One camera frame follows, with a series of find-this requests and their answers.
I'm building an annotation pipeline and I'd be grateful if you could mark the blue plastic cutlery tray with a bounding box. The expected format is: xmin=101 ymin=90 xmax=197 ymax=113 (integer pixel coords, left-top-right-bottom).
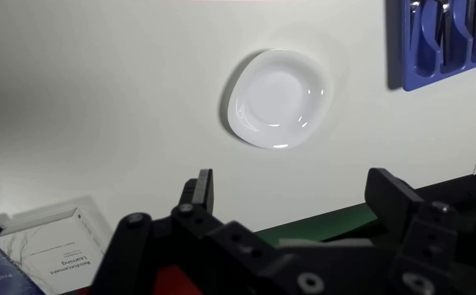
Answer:
xmin=399 ymin=0 xmax=476 ymax=92

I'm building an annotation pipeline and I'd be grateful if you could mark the white ceramic plate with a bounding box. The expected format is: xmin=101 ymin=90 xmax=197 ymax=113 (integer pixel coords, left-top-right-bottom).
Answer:
xmin=226 ymin=49 xmax=333 ymax=149

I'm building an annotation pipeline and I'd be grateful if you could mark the black-handled fork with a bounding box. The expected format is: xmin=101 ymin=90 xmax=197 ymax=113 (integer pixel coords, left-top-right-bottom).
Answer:
xmin=410 ymin=0 xmax=421 ymax=15

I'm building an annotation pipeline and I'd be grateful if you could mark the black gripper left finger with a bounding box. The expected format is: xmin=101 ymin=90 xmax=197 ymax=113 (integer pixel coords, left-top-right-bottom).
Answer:
xmin=179 ymin=169 xmax=213 ymax=213

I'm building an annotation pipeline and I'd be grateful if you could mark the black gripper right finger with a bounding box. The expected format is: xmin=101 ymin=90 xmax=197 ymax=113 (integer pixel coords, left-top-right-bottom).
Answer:
xmin=364 ymin=167 xmax=421 ymax=241

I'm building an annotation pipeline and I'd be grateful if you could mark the green chair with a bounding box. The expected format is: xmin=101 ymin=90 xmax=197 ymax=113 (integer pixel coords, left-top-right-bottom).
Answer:
xmin=257 ymin=203 xmax=377 ymax=246

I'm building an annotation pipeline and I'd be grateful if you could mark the white paper booklet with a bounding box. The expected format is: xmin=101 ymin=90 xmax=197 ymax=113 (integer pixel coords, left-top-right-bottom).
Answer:
xmin=0 ymin=196 xmax=111 ymax=295

